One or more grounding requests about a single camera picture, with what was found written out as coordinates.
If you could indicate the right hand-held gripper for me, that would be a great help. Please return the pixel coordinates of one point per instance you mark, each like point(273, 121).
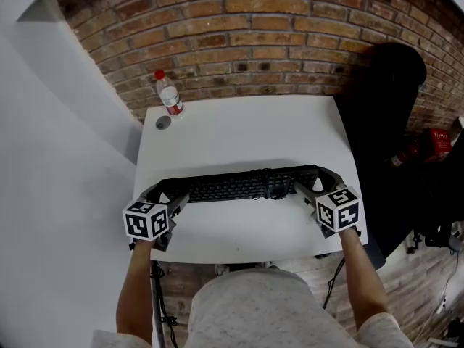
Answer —
point(339, 209)

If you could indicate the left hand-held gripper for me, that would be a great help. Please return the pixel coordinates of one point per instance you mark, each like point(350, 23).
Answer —
point(139, 221)

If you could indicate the black keyboard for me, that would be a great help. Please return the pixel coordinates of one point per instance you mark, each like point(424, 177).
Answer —
point(232, 187)

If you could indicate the person's left forearm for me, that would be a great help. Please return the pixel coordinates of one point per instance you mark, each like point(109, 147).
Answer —
point(136, 292)

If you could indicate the person's right forearm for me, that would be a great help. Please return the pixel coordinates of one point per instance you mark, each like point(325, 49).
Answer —
point(364, 277)

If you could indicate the red fire extinguisher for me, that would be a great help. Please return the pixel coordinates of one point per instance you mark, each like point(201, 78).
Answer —
point(402, 156)

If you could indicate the black high-back office chair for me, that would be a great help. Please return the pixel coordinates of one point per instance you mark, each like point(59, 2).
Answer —
point(380, 122)

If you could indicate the white table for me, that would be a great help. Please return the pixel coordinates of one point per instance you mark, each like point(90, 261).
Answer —
point(246, 132)

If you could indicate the clear red-capped water bottle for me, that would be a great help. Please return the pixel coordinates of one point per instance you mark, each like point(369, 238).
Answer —
point(169, 94)

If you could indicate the red box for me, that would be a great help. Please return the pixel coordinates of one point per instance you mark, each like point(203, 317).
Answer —
point(439, 145)

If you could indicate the person's grey shirt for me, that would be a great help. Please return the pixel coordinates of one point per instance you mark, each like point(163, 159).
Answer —
point(253, 310)

